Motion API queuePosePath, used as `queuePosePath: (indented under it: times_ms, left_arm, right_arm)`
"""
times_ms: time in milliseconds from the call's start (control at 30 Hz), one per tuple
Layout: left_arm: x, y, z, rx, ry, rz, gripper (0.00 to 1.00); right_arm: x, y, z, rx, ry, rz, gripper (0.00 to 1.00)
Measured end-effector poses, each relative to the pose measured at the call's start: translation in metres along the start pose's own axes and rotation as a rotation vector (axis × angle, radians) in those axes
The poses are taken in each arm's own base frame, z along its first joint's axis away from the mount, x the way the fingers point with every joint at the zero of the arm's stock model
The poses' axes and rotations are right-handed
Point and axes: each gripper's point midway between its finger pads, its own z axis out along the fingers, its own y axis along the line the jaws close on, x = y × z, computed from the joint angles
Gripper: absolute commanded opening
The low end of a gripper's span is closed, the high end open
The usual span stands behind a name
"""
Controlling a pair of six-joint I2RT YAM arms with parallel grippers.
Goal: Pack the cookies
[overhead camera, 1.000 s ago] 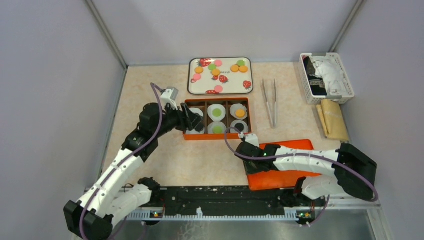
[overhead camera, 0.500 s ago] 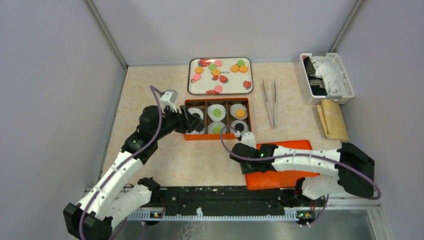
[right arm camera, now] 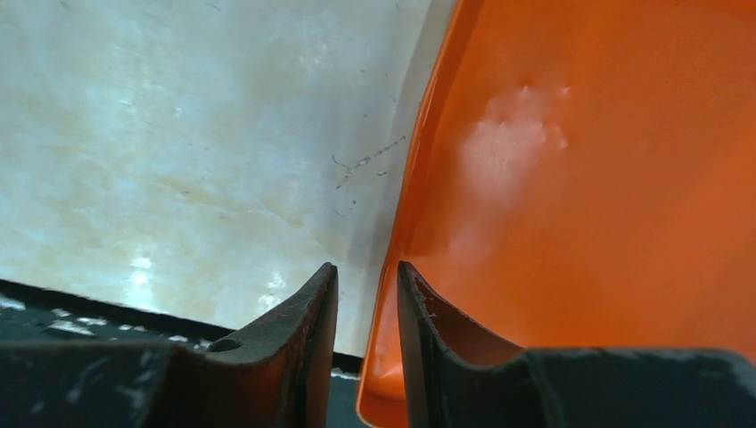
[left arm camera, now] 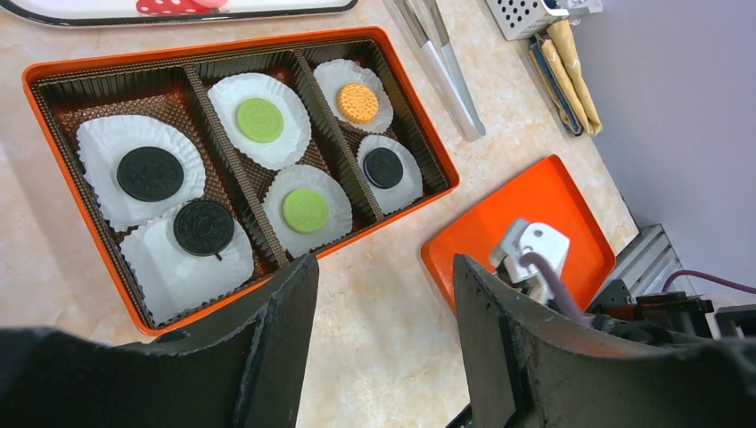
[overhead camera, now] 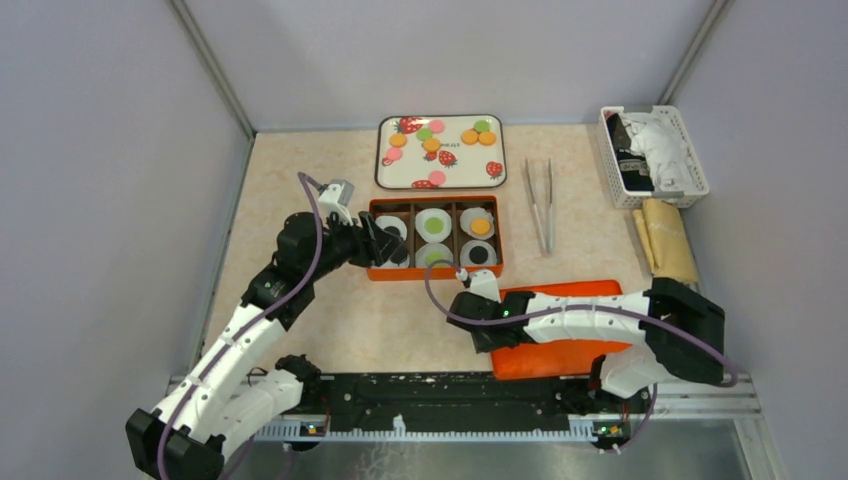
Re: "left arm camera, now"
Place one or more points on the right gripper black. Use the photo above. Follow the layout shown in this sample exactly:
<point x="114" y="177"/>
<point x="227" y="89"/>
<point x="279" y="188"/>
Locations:
<point x="652" y="361"/>

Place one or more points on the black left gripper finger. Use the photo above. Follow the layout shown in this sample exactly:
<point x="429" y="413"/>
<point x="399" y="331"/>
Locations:
<point x="240" y="366"/>

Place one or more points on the black sandwich cookie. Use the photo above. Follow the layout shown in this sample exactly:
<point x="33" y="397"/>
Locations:
<point x="383" y="168"/>
<point x="150" y="174"/>
<point x="203" y="228"/>

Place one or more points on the green sandwich cookie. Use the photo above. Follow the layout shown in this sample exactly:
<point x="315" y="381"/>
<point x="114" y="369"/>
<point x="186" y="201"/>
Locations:
<point x="259" y="120"/>
<point x="305" y="211"/>

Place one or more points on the orange tin lid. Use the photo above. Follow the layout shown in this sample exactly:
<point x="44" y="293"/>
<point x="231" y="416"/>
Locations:
<point x="544" y="193"/>

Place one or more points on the yellow sandwich cookie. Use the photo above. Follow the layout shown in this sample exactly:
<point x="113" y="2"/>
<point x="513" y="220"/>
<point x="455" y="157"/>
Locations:
<point x="357" y="103"/>

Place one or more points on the metal tongs white handle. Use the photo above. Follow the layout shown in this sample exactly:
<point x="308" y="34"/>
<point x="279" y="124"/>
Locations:
<point x="430" y="43"/>

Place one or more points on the white paper cup liner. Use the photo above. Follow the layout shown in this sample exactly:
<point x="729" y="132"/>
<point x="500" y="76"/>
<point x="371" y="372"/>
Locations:
<point x="333" y="75"/>
<point x="175" y="282"/>
<point x="102" y="144"/>
<point x="411" y="186"/>
<point x="298" y="176"/>
<point x="290" y="146"/>

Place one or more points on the orange cookie tin box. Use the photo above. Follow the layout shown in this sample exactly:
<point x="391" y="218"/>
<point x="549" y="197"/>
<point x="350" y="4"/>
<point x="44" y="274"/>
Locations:
<point x="173" y="85"/>

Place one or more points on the yellow folded cloth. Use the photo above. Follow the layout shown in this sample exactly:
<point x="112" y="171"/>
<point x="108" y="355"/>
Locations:
<point x="555" y="57"/>

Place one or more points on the white perforated plastic basket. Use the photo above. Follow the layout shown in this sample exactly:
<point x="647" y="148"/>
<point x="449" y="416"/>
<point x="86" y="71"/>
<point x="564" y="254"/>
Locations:
<point x="521" y="19"/>

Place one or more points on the pink sandwich cookie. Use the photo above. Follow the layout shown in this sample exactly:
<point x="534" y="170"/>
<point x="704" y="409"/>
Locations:
<point x="211" y="4"/>

